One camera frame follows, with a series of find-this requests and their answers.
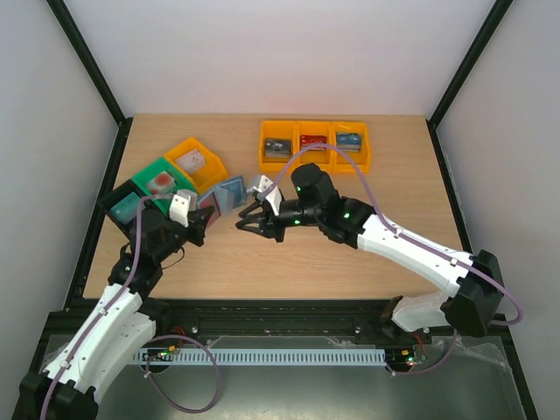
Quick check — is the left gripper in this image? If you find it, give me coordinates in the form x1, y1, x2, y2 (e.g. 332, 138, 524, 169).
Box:
154, 206, 215, 263

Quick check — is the red credit card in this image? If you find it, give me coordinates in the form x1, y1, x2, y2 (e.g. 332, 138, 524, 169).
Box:
197, 193, 220, 228

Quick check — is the blue leather card holder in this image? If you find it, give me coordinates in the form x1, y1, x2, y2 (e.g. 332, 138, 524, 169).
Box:
197, 175, 247, 228

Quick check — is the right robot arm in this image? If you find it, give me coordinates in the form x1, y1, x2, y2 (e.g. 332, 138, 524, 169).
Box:
236, 164, 504, 343

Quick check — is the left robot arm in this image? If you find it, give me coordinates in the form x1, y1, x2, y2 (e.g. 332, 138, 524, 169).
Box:
19, 198, 214, 419

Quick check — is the red dotted card stack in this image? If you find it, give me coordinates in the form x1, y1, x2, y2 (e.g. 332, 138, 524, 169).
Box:
145, 171, 176, 195

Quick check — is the white card stack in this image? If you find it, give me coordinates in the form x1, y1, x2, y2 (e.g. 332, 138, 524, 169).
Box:
175, 149, 206, 174

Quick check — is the black card stack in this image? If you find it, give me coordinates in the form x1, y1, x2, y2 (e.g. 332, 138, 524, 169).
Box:
264, 137, 292, 158

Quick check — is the teal card stack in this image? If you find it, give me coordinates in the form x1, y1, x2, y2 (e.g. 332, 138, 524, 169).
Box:
109, 192, 140, 225

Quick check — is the yellow bin with black cards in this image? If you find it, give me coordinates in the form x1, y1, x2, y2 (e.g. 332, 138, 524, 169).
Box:
258, 120, 299, 172

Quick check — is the yellow bin with red cards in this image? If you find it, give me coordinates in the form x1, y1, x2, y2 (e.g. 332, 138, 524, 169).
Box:
297, 121, 333, 172

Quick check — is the blue card stack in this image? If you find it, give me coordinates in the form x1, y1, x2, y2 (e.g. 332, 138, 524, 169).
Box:
335, 132, 362, 152

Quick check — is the yellow bin with blue cards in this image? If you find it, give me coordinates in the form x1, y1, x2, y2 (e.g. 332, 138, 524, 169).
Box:
332, 121, 372, 173

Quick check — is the yellow bin left group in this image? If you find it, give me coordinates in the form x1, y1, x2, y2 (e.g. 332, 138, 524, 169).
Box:
164, 136, 229, 195

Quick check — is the green storage bin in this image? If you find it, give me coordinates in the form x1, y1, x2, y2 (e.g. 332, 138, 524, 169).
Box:
131, 157, 197, 195

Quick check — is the black storage bin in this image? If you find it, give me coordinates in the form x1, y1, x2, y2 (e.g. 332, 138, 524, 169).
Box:
97, 179, 145, 235

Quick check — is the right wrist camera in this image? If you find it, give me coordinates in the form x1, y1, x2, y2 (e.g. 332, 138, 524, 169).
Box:
247, 174, 284, 216

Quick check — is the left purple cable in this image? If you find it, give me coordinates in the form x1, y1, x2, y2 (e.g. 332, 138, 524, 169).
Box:
38, 194, 221, 420

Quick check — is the purple cable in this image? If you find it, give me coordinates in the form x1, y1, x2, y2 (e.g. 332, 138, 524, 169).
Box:
262, 144, 525, 378
38, 194, 221, 420

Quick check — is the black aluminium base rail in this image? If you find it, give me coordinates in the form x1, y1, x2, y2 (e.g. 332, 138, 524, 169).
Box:
43, 298, 513, 347

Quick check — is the grey slotted cable duct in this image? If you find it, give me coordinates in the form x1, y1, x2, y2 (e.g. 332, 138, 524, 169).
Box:
129, 348, 386, 367

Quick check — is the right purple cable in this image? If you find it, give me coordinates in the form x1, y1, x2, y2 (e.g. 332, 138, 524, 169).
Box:
262, 144, 525, 378

